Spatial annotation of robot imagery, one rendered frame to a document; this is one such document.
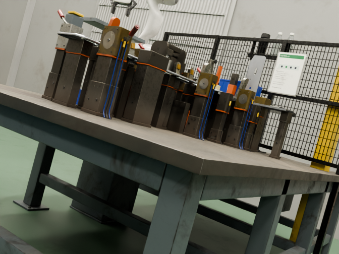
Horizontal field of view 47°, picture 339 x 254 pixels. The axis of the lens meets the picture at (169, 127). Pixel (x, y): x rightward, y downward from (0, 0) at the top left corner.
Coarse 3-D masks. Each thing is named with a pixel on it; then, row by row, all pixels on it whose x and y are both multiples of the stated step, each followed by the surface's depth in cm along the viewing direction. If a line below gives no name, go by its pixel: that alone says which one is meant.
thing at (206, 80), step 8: (200, 72) 207; (200, 80) 206; (208, 80) 202; (216, 80) 205; (200, 88) 205; (208, 88) 202; (200, 96) 205; (208, 96) 202; (200, 104) 204; (208, 104) 203; (192, 112) 207; (200, 112) 203; (192, 120) 205; (200, 120) 203; (192, 128) 204; (200, 128) 203; (192, 136) 203; (200, 136) 203
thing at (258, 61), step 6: (252, 60) 269; (258, 60) 266; (264, 60) 263; (252, 66) 268; (258, 66) 265; (252, 72) 268; (258, 72) 264; (252, 78) 267; (258, 78) 264; (252, 84) 266; (258, 84) 263; (252, 90) 265
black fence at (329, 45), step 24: (192, 48) 347; (216, 48) 329; (240, 48) 313; (336, 48) 261; (264, 96) 291; (288, 96) 278; (312, 96) 267; (312, 120) 264; (264, 144) 284; (336, 168) 248; (336, 192) 245
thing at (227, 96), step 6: (222, 96) 221; (228, 96) 219; (222, 102) 220; (228, 102) 219; (216, 108) 223; (222, 108) 220; (228, 108) 220; (216, 114) 223; (222, 114) 220; (216, 120) 222; (222, 120) 220; (216, 126) 221; (222, 126) 222; (210, 132) 223; (216, 132) 220; (222, 132) 222; (210, 138) 222; (216, 138) 219
